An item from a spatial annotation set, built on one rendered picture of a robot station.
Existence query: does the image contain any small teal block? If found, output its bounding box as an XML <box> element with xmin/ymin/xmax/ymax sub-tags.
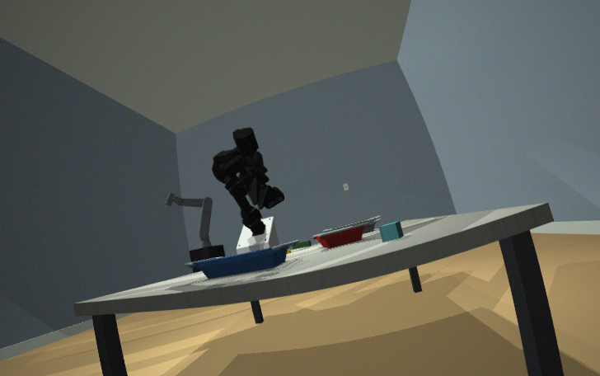
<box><xmin>379</xmin><ymin>221</ymin><xmax>404</xmax><ymax>242</ymax></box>

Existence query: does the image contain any red plastic tray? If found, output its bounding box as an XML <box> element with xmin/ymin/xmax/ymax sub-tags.
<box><xmin>313</xmin><ymin>226</ymin><xmax>369</xmax><ymax>248</ymax></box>

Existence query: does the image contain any small green block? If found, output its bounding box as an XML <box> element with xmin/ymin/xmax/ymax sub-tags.
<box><xmin>293</xmin><ymin>240</ymin><xmax>312</xmax><ymax>250</ymax></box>

